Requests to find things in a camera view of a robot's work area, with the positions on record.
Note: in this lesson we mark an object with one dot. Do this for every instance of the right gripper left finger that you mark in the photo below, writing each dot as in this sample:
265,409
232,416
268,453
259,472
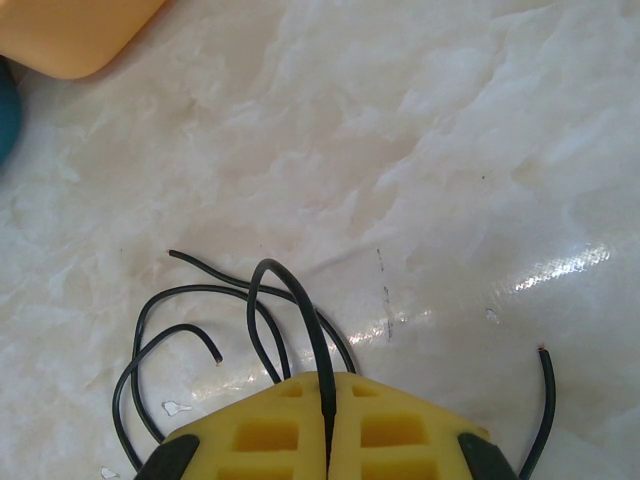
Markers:
260,445

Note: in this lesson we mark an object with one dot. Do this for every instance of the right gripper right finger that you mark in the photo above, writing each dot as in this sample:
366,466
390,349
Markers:
400,445

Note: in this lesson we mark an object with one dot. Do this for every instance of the teal plastic bin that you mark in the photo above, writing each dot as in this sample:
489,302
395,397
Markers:
7,115

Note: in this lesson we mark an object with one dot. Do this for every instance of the yellow plastic bin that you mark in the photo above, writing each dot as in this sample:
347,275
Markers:
65,35

